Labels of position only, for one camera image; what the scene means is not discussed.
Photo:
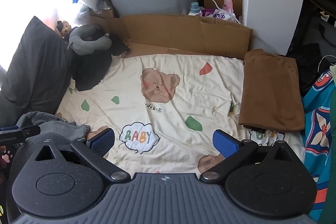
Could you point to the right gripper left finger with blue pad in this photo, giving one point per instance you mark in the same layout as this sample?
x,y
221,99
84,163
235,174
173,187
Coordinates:
x,y
91,152

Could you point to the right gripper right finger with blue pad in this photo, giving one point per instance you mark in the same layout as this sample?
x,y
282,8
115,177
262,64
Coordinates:
x,y
235,154

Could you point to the light blue denim shorts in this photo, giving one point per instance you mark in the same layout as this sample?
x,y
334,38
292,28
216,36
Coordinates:
x,y
49,123

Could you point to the folded brown garment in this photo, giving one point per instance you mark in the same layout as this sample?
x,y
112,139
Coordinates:
x,y
271,97

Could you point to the cream bear print bedsheet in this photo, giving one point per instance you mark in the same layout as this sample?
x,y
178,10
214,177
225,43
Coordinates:
x,y
164,110

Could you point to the dark grey pillow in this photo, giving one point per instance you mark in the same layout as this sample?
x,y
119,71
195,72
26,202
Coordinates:
x,y
40,70

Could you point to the black garment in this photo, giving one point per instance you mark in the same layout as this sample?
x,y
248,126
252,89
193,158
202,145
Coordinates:
x,y
89,70

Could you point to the grey neck pillow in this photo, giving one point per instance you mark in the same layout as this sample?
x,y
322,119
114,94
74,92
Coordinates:
x,y
87,39

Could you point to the teal patterned cloth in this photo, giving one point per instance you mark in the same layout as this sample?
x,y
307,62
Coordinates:
x,y
317,138

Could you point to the brown cardboard sheet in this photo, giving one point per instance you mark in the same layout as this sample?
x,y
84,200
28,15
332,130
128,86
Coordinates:
x,y
176,34

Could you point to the small plush doll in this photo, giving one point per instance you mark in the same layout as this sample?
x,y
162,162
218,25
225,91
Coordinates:
x,y
64,28

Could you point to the purple white refill pouch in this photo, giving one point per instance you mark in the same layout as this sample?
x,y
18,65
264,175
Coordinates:
x,y
225,13

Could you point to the detergent bottle teal cap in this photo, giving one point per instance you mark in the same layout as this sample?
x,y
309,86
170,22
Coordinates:
x,y
195,9

